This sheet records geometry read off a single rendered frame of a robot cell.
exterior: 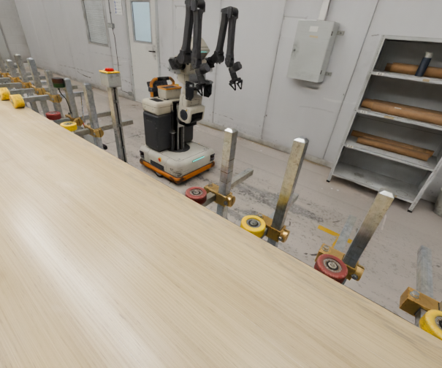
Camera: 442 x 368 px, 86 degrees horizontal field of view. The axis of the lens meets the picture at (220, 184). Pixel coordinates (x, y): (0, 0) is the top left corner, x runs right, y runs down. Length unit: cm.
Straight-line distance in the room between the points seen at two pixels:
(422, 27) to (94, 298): 331
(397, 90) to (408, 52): 36
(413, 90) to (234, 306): 303
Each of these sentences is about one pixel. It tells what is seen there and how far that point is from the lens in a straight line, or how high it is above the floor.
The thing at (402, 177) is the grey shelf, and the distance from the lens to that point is 353.
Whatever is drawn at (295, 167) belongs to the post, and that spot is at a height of 109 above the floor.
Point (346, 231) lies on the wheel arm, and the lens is 102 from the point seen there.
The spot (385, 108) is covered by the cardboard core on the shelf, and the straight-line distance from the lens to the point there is 294.
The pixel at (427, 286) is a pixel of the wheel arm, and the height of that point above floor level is 83.
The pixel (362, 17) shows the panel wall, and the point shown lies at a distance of 339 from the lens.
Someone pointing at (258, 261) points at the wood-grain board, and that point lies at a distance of 68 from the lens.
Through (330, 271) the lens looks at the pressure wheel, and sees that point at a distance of 72.
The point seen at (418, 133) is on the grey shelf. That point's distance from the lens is 338.
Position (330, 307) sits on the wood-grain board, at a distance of 66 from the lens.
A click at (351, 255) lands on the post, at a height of 88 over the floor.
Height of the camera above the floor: 140
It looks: 32 degrees down
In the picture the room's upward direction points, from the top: 6 degrees clockwise
